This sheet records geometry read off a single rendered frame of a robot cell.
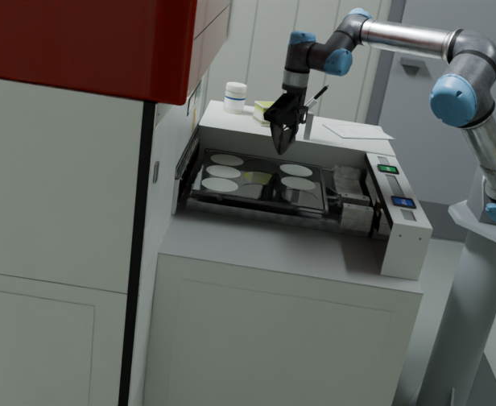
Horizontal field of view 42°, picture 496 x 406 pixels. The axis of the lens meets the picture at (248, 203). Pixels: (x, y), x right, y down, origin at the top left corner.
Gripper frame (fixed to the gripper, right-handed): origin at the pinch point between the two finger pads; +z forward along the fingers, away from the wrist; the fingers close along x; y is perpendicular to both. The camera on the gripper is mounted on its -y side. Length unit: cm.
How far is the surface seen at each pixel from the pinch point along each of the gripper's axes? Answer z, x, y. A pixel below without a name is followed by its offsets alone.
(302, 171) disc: 4.3, -8.3, 1.0
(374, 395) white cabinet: 43, -54, -31
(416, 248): 4, -53, -24
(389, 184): -1.3, -35.8, -0.9
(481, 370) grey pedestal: 68, -70, 45
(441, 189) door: 62, -4, 205
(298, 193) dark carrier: 4.4, -16.3, -15.9
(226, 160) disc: 4.4, 11.4, -10.8
